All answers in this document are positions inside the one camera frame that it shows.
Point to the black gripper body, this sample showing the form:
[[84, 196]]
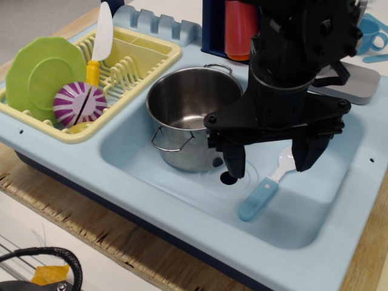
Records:
[[270, 110]]

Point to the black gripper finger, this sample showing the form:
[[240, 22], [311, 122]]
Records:
[[307, 150], [234, 158]]

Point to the white spoon blue handle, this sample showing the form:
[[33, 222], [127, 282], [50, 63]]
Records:
[[264, 192]]

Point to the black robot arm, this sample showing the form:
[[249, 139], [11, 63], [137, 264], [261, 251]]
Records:
[[299, 44]]

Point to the light blue toy sink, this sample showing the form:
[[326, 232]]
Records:
[[169, 194]]

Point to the grey toy faucet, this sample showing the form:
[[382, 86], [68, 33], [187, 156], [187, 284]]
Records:
[[359, 89]]

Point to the red plastic cup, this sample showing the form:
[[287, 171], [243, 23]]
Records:
[[240, 25]]

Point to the dark blue cup holder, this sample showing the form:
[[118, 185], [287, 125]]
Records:
[[213, 17]]

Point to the blue utensil on table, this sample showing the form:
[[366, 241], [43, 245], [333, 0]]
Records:
[[376, 58]]

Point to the blue plastic mug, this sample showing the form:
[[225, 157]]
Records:
[[373, 38]]

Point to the wooden board under sink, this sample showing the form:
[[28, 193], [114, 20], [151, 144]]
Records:
[[100, 230]]

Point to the yellow dish rack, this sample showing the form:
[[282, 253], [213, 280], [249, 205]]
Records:
[[136, 60]]

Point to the purple white toy ball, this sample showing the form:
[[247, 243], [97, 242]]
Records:
[[78, 102]]

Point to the green plastic plate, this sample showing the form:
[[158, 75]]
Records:
[[39, 71]]

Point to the yellow tape piece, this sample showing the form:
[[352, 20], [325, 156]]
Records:
[[45, 275]]

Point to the steel pot with handles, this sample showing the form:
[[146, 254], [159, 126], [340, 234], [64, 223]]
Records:
[[178, 104]]

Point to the white knife yellow handle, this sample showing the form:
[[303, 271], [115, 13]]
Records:
[[102, 46]]

